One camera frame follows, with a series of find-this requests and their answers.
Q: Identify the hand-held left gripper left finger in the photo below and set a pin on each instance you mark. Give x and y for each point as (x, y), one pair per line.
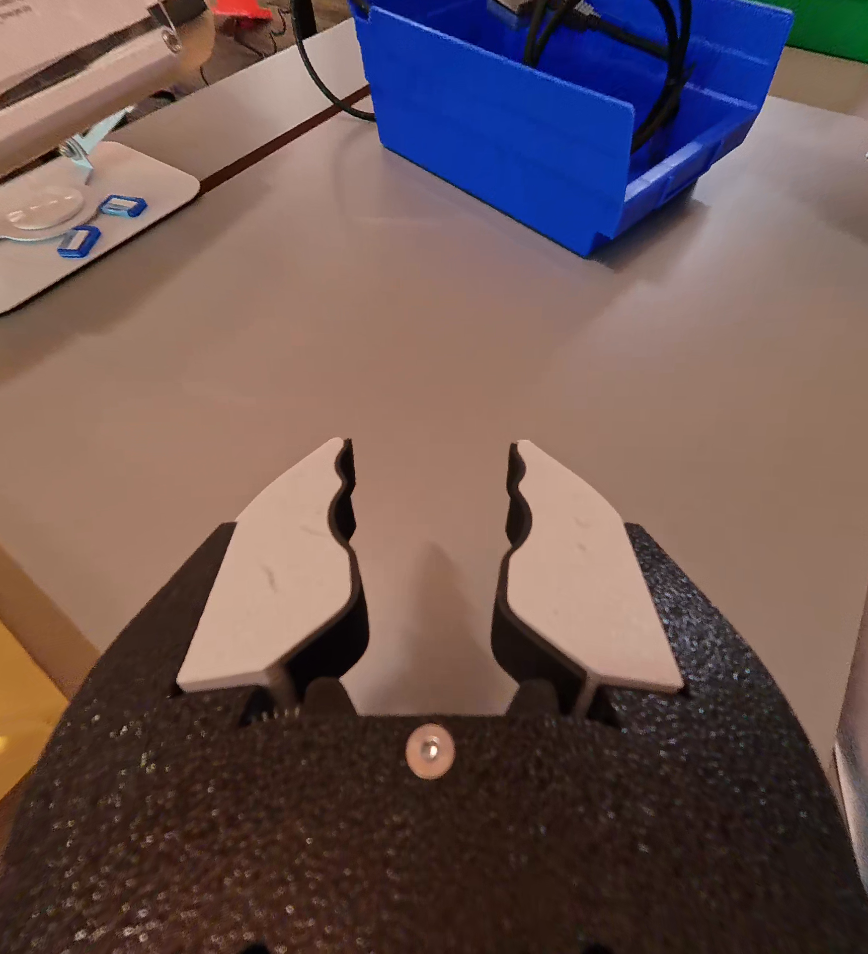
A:
(277, 581)

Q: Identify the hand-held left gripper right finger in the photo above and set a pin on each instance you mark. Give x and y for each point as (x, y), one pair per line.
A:
(590, 589)

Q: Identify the blue plastic bin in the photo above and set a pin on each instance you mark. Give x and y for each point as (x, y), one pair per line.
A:
(493, 134)

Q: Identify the small blue framed clip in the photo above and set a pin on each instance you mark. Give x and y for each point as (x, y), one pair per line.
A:
(80, 241)
(122, 206)

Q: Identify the wooden document stand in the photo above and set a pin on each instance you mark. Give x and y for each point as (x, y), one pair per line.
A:
(143, 186)

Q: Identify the red plastic bin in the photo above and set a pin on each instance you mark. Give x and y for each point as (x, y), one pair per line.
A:
(244, 7)

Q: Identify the green plastic bin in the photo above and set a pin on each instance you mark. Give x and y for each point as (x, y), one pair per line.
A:
(836, 22)

